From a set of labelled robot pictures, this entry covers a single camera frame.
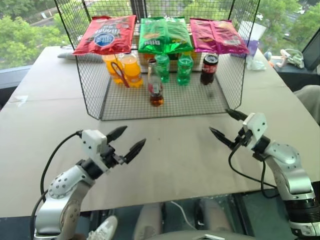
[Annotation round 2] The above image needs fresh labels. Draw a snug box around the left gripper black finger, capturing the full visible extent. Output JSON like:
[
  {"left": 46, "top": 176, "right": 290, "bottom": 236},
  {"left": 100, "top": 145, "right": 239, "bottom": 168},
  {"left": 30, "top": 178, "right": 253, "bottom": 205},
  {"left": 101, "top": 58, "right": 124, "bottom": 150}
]
[
  {"left": 123, "top": 138, "right": 147, "bottom": 165},
  {"left": 106, "top": 125, "right": 129, "bottom": 145}
]

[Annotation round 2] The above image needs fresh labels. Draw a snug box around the orange soda plastic bottle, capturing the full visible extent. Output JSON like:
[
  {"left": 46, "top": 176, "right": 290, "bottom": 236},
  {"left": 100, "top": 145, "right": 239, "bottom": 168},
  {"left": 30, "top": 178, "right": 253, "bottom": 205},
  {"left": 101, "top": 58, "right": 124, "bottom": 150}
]
[
  {"left": 101, "top": 53, "right": 126, "bottom": 85},
  {"left": 117, "top": 51, "right": 144, "bottom": 89}
]

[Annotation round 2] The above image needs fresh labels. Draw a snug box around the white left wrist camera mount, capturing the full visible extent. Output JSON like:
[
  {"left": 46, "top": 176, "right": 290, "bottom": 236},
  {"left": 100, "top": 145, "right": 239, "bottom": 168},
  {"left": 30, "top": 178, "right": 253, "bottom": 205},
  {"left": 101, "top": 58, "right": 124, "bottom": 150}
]
[{"left": 80, "top": 129, "right": 111, "bottom": 173}]

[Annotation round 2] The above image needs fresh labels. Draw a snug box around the green soda plastic bottle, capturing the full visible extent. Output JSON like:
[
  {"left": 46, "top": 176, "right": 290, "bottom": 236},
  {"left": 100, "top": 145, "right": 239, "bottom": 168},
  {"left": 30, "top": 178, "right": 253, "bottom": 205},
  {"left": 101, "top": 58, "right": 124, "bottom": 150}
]
[
  {"left": 176, "top": 51, "right": 194, "bottom": 87},
  {"left": 154, "top": 53, "right": 171, "bottom": 84}
]

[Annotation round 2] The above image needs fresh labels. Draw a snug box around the small colourful figurine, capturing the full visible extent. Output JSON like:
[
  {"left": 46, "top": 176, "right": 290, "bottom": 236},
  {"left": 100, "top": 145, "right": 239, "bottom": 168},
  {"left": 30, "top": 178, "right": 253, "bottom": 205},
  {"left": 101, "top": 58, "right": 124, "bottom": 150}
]
[{"left": 264, "top": 49, "right": 275, "bottom": 67}]

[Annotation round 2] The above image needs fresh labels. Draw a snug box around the white laced shoe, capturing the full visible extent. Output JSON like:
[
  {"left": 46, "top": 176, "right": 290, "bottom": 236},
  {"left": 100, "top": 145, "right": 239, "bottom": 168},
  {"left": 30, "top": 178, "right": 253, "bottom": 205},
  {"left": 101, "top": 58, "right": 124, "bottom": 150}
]
[{"left": 86, "top": 215, "right": 119, "bottom": 240}]

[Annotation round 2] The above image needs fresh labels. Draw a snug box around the magenta chip bag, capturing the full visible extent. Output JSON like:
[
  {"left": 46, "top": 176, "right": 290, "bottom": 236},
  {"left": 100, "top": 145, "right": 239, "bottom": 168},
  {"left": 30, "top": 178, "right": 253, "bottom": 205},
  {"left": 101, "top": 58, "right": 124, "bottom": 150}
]
[{"left": 189, "top": 17, "right": 251, "bottom": 56}]

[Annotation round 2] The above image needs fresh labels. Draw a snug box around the dark cola plastic bottle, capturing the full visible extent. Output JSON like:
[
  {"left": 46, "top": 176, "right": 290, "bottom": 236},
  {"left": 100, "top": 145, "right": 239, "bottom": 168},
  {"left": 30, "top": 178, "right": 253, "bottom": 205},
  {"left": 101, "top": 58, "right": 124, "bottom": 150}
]
[{"left": 199, "top": 52, "right": 220, "bottom": 86}]

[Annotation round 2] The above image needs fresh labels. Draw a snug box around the green chip bag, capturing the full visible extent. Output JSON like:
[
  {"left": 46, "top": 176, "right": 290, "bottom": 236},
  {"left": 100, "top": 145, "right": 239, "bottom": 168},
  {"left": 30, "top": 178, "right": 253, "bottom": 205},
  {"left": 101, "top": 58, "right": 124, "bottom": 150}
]
[{"left": 137, "top": 16, "right": 195, "bottom": 55}]

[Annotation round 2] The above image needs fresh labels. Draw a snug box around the white paper bag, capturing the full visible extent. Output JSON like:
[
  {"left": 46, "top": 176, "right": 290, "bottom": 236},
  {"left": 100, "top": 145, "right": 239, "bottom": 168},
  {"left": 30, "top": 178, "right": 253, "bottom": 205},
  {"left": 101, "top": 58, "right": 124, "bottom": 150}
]
[{"left": 238, "top": 20, "right": 267, "bottom": 48}]

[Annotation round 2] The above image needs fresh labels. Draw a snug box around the white plastic bag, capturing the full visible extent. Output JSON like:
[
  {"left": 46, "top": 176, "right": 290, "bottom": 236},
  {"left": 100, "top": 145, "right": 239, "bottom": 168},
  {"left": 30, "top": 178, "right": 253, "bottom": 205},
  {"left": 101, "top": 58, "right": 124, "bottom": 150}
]
[{"left": 246, "top": 53, "right": 267, "bottom": 72}]

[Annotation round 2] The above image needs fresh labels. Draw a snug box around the white and green plush toy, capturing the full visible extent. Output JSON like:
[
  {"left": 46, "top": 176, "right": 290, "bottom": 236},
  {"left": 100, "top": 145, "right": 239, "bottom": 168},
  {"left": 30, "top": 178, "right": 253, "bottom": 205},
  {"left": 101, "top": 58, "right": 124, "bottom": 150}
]
[{"left": 279, "top": 48, "right": 306, "bottom": 69}]

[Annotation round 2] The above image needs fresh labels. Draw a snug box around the person's beige trousered knee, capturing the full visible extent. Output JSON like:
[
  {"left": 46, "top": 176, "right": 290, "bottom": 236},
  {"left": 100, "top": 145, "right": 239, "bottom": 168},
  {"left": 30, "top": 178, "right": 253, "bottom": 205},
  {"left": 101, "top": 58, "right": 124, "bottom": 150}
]
[{"left": 293, "top": 84, "right": 320, "bottom": 125}]

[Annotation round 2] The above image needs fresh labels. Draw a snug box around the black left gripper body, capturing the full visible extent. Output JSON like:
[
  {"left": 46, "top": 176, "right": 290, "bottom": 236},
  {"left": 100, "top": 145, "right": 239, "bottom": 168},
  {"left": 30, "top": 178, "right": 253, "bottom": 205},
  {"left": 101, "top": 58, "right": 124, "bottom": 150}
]
[{"left": 99, "top": 142, "right": 126, "bottom": 170}]

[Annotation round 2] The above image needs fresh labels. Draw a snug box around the black wire mesh rack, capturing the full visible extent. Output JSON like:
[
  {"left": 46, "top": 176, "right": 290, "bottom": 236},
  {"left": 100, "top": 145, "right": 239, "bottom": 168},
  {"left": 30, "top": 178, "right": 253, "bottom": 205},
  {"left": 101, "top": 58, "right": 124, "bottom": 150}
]
[{"left": 53, "top": 0, "right": 261, "bottom": 122}]

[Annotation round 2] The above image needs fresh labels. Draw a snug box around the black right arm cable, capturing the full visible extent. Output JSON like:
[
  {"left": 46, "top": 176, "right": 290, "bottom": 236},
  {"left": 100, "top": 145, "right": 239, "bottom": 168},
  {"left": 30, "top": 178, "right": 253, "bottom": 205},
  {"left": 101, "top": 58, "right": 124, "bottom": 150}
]
[{"left": 228, "top": 146, "right": 284, "bottom": 199}]

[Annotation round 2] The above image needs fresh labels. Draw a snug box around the glass bottle with amber drink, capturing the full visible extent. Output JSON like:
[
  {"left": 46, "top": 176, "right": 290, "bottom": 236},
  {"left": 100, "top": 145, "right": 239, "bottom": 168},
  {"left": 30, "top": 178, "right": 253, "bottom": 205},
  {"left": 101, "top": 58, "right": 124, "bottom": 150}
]
[{"left": 146, "top": 58, "right": 165, "bottom": 108}]

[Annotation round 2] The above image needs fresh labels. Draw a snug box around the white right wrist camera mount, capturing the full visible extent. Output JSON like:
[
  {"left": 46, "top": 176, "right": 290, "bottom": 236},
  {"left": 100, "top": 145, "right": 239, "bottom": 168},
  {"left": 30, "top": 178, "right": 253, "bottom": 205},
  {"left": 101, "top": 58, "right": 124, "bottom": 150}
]
[{"left": 242, "top": 112, "right": 268, "bottom": 151}]

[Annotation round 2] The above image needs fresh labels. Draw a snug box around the beige rounded leg shape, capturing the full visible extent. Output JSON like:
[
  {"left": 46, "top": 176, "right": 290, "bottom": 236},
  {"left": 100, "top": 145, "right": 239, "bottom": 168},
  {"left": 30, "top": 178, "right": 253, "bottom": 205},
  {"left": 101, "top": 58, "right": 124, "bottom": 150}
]
[
  {"left": 131, "top": 203, "right": 164, "bottom": 240},
  {"left": 199, "top": 197, "right": 234, "bottom": 233}
]

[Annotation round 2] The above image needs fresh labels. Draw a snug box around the red chip bag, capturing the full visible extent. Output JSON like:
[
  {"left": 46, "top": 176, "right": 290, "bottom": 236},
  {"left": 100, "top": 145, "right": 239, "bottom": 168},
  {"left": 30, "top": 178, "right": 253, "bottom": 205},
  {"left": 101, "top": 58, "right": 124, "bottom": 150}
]
[{"left": 72, "top": 15, "right": 137, "bottom": 56}]

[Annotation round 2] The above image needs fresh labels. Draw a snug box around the thin white cable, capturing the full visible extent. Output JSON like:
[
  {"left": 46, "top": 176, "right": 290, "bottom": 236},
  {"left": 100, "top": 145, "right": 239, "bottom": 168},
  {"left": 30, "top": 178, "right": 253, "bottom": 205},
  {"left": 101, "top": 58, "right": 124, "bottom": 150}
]
[{"left": 170, "top": 199, "right": 199, "bottom": 230}]

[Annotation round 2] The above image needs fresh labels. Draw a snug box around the red bottle opener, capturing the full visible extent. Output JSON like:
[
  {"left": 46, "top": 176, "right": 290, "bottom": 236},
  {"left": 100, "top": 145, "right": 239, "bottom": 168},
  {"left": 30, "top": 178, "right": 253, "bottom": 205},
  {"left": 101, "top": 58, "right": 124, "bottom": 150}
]
[{"left": 110, "top": 62, "right": 131, "bottom": 89}]

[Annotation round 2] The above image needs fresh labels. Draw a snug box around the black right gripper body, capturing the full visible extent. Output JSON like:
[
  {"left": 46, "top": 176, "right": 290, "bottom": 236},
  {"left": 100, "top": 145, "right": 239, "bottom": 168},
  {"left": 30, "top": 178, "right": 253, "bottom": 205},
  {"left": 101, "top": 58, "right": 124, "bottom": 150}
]
[{"left": 232, "top": 124, "right": 253, "bottom": 150}]

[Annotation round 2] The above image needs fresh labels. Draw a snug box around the purple bag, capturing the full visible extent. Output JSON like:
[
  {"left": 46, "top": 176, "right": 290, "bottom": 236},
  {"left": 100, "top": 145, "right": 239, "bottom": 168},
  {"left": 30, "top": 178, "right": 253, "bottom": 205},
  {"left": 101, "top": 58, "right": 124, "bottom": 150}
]
[{"left": 243, "top": 38, "right": 260, "bottom": 60}]

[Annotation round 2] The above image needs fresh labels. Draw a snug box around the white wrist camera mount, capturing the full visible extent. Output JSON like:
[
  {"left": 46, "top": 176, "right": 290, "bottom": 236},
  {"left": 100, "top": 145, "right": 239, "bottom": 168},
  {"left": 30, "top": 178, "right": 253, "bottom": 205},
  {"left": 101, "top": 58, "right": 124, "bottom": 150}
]
[
  {"left": 242, "top": 112, "right": 268, "bottom": 151},
  {"left": 80, "top": 129, "right": 111, "bottom": 173}
]

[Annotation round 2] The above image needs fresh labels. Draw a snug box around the grey flat object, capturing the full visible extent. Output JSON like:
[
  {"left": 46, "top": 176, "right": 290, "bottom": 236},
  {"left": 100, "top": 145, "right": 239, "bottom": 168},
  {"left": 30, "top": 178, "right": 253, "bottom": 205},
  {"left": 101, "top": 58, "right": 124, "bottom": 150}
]
[{"left": 57, "top": 51, "right": 77, "bottom": 61}]

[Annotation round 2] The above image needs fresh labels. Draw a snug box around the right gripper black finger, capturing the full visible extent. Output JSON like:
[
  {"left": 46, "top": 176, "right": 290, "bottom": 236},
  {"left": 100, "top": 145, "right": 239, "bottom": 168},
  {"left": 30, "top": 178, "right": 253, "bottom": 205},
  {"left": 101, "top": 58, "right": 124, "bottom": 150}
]
[
  {"left": 224, "top": 108, "right": 249, "bottom": 123},
  {"left": 208, "top": 126, "right": 238, "bottom": 151}
]

